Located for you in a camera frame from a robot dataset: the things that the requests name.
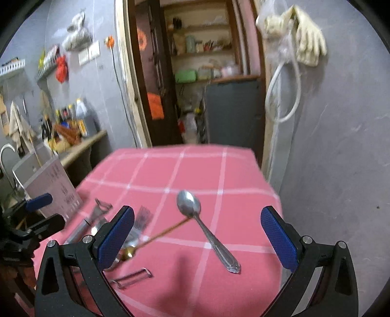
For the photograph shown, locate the yellowish rag on floor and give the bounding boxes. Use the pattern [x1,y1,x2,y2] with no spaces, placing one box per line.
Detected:
[289,4,328,66]

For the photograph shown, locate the black wall cable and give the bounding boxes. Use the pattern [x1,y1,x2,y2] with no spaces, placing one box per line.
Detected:
[110,46,140,147]

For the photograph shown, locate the cream rubber glove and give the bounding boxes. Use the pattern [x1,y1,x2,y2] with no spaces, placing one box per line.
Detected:
[255,10,293,41]

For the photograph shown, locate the silver spoon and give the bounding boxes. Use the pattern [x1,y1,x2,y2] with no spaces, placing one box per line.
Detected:
[177,190,241,274]

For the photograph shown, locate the red hanging bag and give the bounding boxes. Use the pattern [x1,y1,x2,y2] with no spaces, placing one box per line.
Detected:
[56,56,69,83]

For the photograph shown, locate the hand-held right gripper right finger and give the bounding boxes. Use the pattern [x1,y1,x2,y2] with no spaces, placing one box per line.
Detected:
[260,206,359,317]

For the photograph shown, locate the brass long-handled spoon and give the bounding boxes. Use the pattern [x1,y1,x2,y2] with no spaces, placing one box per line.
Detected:
[120,217,192,261]

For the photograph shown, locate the white hose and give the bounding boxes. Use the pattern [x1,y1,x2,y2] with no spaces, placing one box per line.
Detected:
[264,58,302,123]

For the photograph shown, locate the white wall sockets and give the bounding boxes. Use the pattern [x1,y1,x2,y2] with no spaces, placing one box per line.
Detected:
[78,41,101,65]

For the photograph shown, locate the wooden kitchen counter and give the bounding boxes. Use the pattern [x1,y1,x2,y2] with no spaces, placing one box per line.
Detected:
[58,130,108,168]

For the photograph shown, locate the white hanging bags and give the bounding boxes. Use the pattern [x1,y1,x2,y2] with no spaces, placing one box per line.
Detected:
[62,10,93,51]

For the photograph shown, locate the white wall shelf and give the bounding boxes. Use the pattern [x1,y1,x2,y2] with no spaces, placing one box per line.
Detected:
[0,59,26,77]

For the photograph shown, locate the orange cloth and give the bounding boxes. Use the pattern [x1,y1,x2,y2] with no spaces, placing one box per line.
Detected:
[148,93,165,120]

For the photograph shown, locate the clear plastic bag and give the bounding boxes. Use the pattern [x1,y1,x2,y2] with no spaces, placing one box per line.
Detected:
[263,0,303,63]

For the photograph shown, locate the wall spice rack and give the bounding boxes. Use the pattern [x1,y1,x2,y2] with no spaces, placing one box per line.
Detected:
[35,45,61,80]

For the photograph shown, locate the group of sauce bottles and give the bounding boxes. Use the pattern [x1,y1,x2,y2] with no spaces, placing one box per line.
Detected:
[41,105,77,142]

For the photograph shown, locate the silver fork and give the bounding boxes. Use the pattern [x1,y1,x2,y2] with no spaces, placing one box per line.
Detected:
[123,207,154,244]

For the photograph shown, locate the dark grey cabinet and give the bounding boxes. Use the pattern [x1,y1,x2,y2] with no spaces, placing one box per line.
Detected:
[204,80,265,156]

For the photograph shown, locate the large oil bottle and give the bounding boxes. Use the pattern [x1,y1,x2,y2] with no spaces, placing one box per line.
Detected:
[76,99,92,136]

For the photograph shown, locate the green box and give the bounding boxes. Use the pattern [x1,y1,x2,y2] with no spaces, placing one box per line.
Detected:
[175,70,198,83]

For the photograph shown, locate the metal faucet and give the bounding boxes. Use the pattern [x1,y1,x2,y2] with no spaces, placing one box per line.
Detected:
[0,144,19,189]

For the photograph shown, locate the silver peeler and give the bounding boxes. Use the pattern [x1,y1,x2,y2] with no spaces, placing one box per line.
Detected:
[65,199,113,244]

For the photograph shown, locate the wooden door frame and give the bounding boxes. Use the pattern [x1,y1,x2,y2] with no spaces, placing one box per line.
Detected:
[117,0,275,177]

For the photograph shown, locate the pink checked tablecloth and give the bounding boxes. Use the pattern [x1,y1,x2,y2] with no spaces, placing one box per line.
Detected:
[33,146,285,317]

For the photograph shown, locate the orange flower decoration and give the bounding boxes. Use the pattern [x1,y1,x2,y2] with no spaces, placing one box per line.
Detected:
[136,27,148,51]

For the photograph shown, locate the perforated plastic utensil basket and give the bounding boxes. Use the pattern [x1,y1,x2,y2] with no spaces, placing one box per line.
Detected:
[23,157,83,221]

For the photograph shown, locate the wooden shelf unit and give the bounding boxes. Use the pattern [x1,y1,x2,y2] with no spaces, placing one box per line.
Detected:
[161,0,244,83]

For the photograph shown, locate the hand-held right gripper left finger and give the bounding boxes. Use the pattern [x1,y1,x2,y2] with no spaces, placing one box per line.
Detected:
[34,205,135,317]

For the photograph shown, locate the beige hanging towel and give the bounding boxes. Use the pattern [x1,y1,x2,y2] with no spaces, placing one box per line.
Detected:
[9,102,35,144]

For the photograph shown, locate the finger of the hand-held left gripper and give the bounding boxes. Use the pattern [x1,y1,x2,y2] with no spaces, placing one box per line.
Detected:
[18,213,66,241]
[6,193,53,220]

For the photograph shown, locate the dark wooden door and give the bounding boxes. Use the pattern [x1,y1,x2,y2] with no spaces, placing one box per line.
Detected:
[128,0,181,146]

